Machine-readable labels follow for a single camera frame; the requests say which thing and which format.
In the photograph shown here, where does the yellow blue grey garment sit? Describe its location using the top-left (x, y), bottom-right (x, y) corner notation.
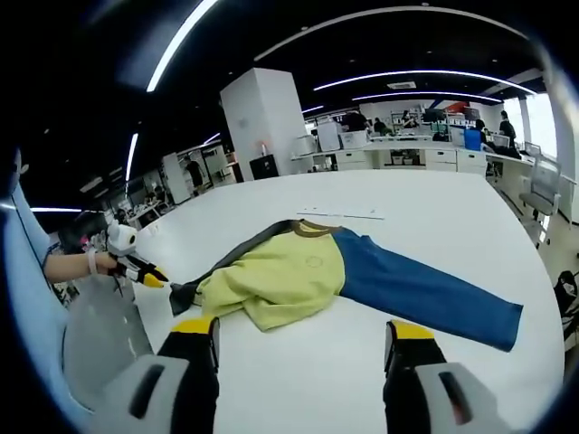
top-left (169, 218), bottom-right (525, 354)

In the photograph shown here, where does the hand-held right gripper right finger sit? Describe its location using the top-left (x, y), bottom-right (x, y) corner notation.
top-left (382, 318), bottom-right (517, 434)

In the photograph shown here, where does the black low cabinet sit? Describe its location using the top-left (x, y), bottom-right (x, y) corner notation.
top-left (249, 154), bottom-right (280, 182)

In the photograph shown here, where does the white flat table strip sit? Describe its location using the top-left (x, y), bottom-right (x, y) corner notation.
top-left (295, 208), bottom-right (386, 222)

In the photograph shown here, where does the person's left hand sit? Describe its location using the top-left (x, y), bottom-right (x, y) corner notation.
top-left (94, 250), bottom-right (121, 277)

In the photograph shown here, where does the white square pillar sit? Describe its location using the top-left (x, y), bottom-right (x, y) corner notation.
top-left (219, 67), bottom-right (314, 183)

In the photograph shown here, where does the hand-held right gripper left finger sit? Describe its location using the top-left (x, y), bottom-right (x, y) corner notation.
top-left (102, 315), bottom-right (222, 434)

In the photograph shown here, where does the long ceiling light strip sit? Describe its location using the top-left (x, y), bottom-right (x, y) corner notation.
top-left (146, 0), bottom-right (219, 94)

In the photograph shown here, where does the black chair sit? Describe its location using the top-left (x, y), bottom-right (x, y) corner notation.
top-left (553, 269), bottom-right (579, 345)

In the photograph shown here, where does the grey office chair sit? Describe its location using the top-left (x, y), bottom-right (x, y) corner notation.
top-left (518, 155), bottom-right (564, 248)

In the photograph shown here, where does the blue storage box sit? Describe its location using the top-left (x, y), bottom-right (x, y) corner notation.
top-left (462, 127), bottom-right (484, 152)

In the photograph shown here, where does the white office desk row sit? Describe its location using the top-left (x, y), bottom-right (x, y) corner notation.
top-left (289, 134), bottom-right (536, 178)

